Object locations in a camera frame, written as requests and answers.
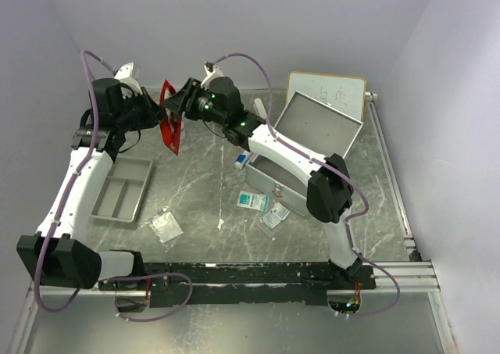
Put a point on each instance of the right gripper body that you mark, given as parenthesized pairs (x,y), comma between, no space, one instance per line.
(198,106)

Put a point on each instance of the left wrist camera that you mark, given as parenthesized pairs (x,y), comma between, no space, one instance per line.
(128,74)

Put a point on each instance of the aluminium frame rail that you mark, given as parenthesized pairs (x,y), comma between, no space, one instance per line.
(406,277)

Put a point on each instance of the clear bag of gauze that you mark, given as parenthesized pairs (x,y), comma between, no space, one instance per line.
(165,226)

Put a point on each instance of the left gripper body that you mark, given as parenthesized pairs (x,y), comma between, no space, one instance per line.
(145,115)

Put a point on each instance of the blue white sachet packet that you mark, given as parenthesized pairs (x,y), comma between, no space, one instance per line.
(276,215)

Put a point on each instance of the white blue tube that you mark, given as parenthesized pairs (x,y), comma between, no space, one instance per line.
(241,160)

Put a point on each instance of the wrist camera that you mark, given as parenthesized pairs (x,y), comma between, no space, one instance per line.
(128,74)
(212,71)

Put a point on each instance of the grey metal case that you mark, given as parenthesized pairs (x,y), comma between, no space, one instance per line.
(310,123)

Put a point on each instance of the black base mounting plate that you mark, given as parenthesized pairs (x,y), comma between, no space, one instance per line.
(233,283)

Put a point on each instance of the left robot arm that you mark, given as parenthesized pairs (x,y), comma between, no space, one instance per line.
(58,254)

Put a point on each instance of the red first aid kit pouch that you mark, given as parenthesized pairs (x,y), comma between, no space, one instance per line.
(170,129)

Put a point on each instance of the teal white wipes packet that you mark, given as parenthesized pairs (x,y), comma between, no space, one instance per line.
(248,200)

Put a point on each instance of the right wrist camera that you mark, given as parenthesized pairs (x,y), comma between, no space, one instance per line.
(212,71)

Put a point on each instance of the small whiteboard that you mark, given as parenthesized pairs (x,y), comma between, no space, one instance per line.
(343,93)

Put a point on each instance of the grey plastic divided tray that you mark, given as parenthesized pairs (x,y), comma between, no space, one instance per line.
(123,190)

